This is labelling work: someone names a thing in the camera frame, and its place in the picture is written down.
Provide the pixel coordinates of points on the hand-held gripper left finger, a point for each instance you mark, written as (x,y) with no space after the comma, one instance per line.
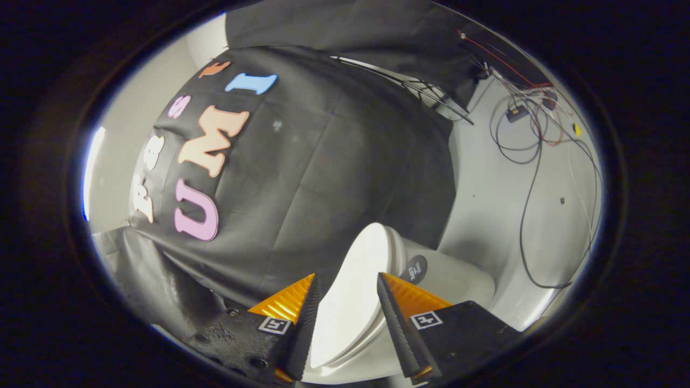
(304,334)

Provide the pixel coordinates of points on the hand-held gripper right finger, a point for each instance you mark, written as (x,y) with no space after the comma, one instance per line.
(399,334)

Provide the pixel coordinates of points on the black backdrop cloth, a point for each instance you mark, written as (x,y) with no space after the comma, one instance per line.
(323,178)
(366,24)
(156,280)

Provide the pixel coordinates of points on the black tripod stand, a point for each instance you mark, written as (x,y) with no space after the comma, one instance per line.
(431,91)

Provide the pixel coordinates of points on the small black electronics box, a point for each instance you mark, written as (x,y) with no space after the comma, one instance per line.
(516,112)

